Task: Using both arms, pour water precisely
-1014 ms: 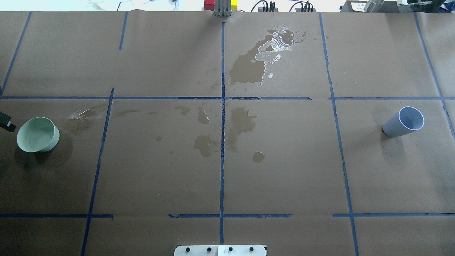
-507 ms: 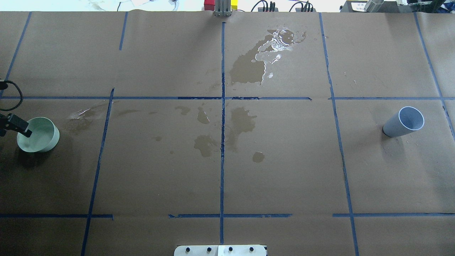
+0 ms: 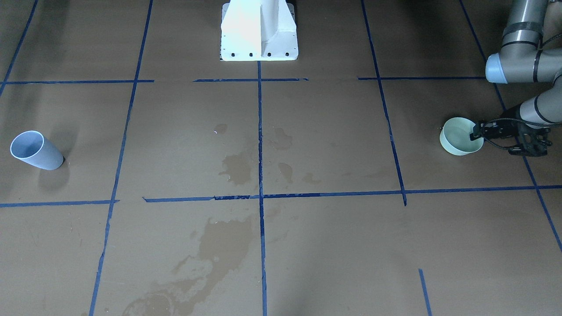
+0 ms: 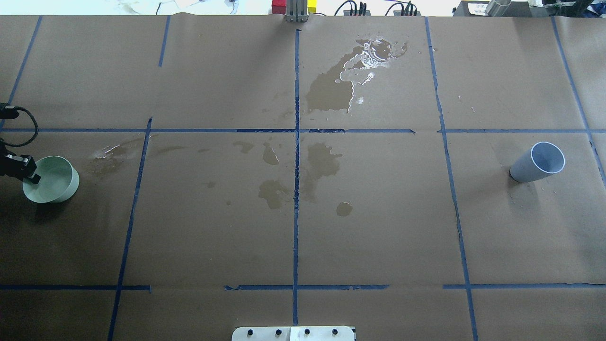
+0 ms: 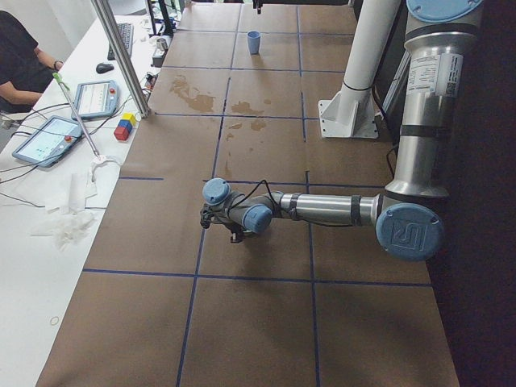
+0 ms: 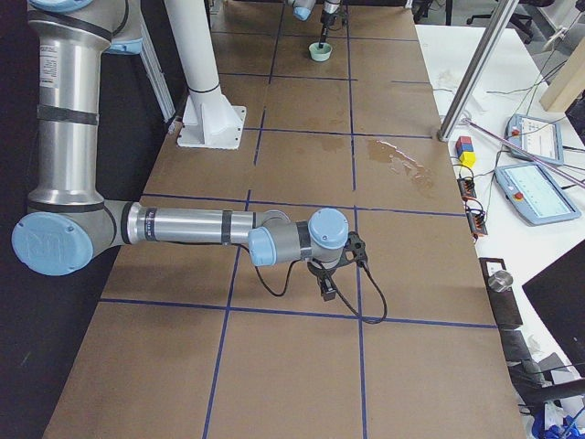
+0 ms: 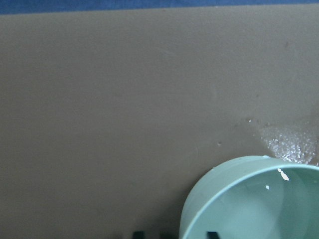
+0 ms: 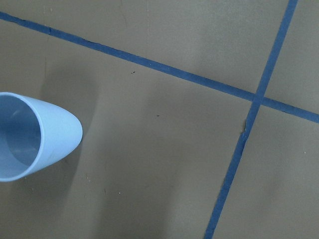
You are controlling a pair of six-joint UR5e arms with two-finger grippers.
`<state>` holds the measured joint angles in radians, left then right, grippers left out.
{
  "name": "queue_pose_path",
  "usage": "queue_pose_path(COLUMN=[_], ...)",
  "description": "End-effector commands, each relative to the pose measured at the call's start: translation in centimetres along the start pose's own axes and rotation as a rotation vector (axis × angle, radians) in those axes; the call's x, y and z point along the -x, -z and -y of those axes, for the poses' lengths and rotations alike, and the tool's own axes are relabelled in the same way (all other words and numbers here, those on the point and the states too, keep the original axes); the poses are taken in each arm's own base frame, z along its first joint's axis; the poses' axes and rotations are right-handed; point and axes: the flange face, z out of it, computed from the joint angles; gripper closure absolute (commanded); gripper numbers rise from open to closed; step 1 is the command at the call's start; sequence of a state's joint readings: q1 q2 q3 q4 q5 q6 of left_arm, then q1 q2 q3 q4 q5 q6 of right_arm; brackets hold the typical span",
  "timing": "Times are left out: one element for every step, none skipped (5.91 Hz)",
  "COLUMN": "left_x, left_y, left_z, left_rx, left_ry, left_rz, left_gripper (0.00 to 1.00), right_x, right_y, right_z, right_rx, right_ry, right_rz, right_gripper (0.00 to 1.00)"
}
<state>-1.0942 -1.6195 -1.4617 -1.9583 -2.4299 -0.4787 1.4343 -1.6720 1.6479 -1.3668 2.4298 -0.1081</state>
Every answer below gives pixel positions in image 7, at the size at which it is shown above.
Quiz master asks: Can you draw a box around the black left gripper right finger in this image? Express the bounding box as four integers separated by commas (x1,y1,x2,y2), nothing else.
206,232,219,239

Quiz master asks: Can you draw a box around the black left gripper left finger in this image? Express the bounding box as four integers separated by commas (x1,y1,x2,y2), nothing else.
132,231,144,239

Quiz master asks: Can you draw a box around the light green bowl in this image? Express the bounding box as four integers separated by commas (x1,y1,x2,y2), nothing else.
179,156,319,239

